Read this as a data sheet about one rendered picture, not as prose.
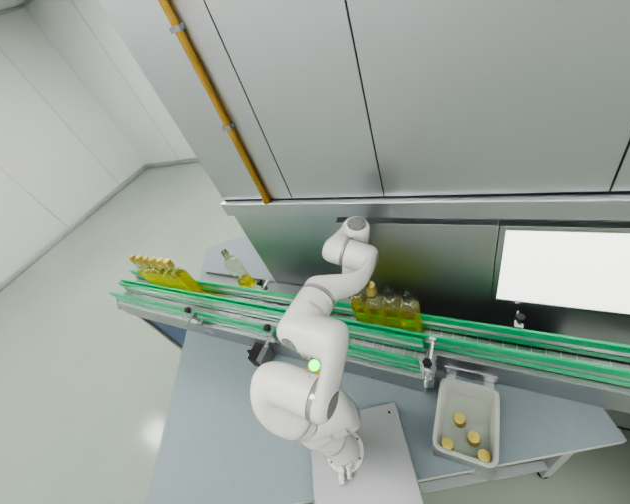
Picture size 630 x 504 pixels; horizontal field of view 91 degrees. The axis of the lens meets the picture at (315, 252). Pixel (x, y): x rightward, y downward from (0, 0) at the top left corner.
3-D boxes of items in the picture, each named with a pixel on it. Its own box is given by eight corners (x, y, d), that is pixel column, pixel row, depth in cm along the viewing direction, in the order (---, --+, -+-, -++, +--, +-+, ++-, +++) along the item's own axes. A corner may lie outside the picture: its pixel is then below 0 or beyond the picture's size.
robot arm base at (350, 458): (368, 483, 93) (355, 472, 83) (328, 488, 96) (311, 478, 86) (361, 427, 104) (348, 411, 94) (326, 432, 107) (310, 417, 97)
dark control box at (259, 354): (276, 354, 141) (269, 345, 136) (269, 370, 137) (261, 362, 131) (262, 350, 145) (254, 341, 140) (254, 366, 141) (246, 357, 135)
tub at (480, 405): (497, 399, 102) (500, 389, 97) (496, 477, 89) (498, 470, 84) (441, 385, 111) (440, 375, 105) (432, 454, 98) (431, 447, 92)
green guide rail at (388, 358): (421, 369, 104) (419, 358, 99) (420, 372, 103) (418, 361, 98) (119, 299, 186) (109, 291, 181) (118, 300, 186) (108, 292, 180)
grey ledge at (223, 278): (368, 306, 140) (363, 291, 132) (363, 322, 135) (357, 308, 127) (215, 282, 185) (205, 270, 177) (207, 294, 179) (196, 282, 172)
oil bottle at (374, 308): (391, 324, 119) (383, 291, 105) (388, 337, 116) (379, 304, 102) (377, 321, 122) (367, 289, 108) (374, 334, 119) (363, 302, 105)
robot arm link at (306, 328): (309, 327, 78) (365, 345, 72) (263, 406, 64) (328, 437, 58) (296, 282, 68) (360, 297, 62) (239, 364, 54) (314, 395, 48)
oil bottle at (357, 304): (377, 321, 122) (366, 288, 108) (374, 333, 119) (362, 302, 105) (363, 319, 125) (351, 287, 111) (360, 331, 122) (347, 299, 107)
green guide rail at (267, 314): (424, 349, 108) (422, 338, 103) (424, 352, 108) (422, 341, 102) (128, 289, 191) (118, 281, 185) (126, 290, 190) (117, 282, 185)
